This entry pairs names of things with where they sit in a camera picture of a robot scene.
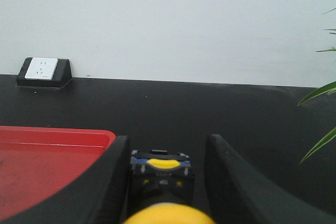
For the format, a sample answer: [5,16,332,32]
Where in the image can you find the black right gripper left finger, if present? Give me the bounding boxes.
[3,136,130,223]

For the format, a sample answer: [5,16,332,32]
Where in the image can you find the red plastic tray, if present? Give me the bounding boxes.
[1,126,116,220]

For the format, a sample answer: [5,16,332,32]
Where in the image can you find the black white power socket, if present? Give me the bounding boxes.
[16,57,72,89]

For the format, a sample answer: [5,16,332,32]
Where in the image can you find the green plant leaves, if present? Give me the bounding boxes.
[297,7,336,166]

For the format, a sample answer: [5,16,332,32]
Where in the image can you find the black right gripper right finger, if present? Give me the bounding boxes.
[204,134,335,223]

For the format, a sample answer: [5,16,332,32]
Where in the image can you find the yellow mushroom push button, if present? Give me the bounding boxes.
[125,150,214,224]

